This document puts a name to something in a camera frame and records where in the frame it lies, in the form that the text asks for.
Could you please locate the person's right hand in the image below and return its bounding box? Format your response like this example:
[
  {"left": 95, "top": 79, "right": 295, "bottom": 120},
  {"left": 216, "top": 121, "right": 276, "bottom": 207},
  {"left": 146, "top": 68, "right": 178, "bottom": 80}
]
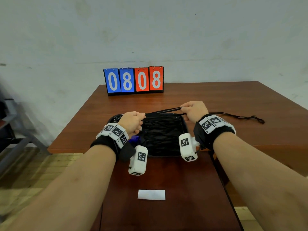
[{"left": 180, "top": 101, "right": 209, "bottom": 124}]

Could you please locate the person's left hand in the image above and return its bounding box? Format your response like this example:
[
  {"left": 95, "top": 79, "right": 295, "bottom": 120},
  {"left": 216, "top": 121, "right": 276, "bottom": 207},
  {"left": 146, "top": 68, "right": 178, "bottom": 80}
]
[{"left": 117, "top": 111, "right": 147, "bottom": 139}]

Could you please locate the black plastic tray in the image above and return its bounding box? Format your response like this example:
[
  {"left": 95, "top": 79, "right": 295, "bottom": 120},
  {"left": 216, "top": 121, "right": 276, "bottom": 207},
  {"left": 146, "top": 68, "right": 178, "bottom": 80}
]
[{"left": 107, "top": 112, "right": 189, "bottom": 158}]

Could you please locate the bundle of black cords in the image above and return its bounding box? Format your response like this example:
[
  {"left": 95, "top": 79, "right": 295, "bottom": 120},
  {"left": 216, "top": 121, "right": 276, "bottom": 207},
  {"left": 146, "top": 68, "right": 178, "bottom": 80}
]
[{"left": 139, "top": 113, "right": 186, "bottom": 156}]

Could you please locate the person's left forearm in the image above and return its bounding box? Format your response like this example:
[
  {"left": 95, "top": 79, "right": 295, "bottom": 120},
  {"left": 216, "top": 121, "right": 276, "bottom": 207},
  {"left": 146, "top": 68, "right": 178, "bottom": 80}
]
[{"left": 4, "top": 144, "right": 117, "bottom": 231}]

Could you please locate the person's right forearm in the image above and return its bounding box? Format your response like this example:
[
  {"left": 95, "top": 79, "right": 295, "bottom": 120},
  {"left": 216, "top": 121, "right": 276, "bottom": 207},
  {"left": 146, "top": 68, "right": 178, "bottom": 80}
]
[{"left": 213, "top": 132, "right": 308, "bottom": 231}]

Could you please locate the black wristband with marker tags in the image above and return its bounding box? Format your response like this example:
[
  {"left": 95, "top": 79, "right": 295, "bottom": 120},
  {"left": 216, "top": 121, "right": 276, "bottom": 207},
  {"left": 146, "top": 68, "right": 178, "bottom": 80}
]
[
  {"left": 193, "top": 114, "right": 237, "bottom": 151},
  {"left": 90, "top": 122, "right": 136, "bottom": 163}
]

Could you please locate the blue and red flip scoreboard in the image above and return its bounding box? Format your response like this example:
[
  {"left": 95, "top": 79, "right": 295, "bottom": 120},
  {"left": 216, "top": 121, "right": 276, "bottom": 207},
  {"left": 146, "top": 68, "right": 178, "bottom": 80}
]
[{"left": 103, "top": 66, "right": 165, "bottom": 97}]

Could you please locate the white paper label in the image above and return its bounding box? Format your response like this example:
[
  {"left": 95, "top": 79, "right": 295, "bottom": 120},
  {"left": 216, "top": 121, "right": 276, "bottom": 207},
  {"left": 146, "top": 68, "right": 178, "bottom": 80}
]
[{"left": 137, "top": 189, "right": 166, "bottom": 201}]

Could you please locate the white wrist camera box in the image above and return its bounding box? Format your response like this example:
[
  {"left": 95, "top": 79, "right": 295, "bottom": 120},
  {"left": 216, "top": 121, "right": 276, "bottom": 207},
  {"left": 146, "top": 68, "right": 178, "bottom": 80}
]
[
  {"left": 128, "top": 145, "right": 149, "bottom": 176},
  {"left": 178, "top": 133, "right": 200, "bottom": 162}
]

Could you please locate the black chair with grey frame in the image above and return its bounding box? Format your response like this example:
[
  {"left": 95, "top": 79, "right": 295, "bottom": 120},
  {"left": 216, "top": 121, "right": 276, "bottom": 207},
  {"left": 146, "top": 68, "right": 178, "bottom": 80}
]
[{"left": 0, "top": 98, "right": 52, "bottom": 176}]

